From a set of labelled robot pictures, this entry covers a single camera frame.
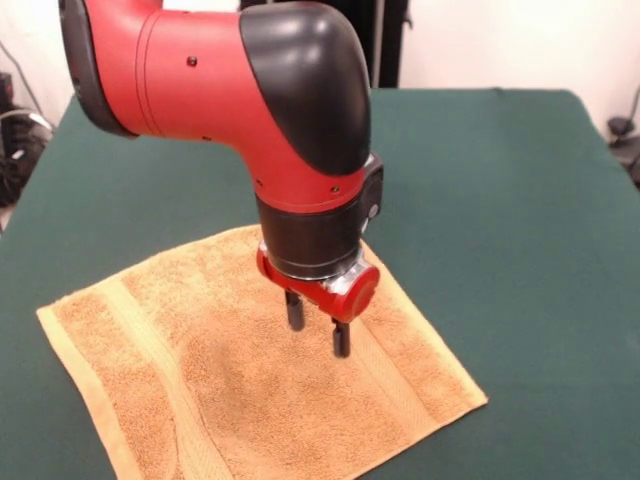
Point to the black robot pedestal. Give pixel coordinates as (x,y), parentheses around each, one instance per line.
(387,45)

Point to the tan terry towel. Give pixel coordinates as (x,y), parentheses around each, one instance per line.
(250,400)

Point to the dark green table cloth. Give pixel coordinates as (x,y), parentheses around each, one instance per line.
(500,225)

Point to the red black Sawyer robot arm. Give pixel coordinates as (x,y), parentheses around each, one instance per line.
(225,90)

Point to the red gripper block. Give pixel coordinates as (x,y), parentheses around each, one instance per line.
(350,295)

